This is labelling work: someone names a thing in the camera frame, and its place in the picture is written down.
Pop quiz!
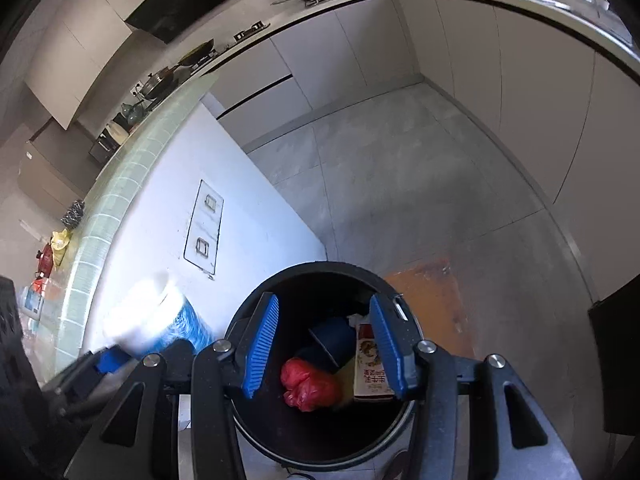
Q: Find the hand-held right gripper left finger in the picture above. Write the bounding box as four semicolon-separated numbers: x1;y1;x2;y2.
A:
62;291;281;480

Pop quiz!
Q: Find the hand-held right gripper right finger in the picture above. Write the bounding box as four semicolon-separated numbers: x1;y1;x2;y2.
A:
369;292;583;480

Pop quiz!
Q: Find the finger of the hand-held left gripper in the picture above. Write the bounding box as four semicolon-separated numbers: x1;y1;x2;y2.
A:
95;346;135;376

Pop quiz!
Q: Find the white red drink carton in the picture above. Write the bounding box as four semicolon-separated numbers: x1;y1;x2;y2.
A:
352;322;397;404

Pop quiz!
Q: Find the blue paper bowl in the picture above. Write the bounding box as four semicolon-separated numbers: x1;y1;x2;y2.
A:
102;272;217;361

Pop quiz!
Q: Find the yellow sponge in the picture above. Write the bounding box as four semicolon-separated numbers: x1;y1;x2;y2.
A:
334;364;359;407

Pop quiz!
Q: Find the red plastic bag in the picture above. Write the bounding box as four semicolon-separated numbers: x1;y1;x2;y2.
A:
280;357;342;414

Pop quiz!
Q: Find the black trash bin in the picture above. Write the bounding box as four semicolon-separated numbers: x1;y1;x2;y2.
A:
222;260;419;467

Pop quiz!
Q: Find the white blue packet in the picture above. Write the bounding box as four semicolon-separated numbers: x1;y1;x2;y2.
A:
22;279;49;319

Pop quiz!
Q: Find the red packet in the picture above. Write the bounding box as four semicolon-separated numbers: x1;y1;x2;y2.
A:
36;242;55;276

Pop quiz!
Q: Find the yellow plastic bag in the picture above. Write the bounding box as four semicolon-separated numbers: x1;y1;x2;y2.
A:
51;228;74;267

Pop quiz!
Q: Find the white kitchen island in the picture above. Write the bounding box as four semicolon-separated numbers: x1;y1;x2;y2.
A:
92;101;329;356

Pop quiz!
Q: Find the island socket panel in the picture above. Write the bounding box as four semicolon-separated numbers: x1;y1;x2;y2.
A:
183;178;225;276

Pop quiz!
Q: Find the silver metal scourer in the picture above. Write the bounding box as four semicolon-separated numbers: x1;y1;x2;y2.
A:
60;199;86;229

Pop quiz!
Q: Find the dark chair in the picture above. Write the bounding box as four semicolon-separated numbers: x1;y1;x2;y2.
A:
587;272;640;437

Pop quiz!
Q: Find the steel pot with lid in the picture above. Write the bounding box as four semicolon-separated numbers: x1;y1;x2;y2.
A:
138;67;177;99

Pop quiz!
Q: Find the grey kitchen counter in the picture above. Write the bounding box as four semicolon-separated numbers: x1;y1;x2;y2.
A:
200;0;640;306

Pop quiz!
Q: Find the white upper cabinet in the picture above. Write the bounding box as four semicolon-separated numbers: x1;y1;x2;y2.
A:
24;9;134;131

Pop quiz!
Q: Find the black wok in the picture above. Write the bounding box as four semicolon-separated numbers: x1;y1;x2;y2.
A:
177;38;217;67

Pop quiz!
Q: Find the black gas stove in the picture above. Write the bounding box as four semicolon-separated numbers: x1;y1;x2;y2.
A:
233;19;271;41

